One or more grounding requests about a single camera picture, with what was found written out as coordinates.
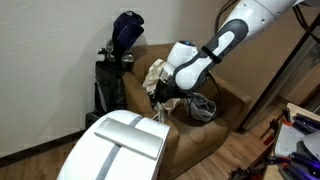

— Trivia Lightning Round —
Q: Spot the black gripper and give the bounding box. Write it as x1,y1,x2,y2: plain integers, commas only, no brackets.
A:
149,80,187,105

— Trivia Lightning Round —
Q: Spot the white grey bicycle helmet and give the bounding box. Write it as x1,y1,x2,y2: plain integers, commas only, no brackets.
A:
184,93,217,123

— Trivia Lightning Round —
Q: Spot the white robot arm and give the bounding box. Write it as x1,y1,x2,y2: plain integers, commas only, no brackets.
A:
149,0,320,105

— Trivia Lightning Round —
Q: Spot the cream canvas tote bag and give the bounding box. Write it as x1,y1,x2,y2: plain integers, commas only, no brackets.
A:
142,59,181,123

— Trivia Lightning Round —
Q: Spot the black golf bag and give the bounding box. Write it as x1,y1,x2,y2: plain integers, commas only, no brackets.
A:
85,59,129,129

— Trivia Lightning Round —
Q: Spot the brown leather armchair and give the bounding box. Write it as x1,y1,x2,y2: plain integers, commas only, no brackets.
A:
123,44,251,180

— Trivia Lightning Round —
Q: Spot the navy golf club headcover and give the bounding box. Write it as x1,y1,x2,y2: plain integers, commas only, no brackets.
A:
112,10,144,55

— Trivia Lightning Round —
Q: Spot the white bladeless tower fan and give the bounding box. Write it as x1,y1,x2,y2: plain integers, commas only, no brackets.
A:
57,110,170,180

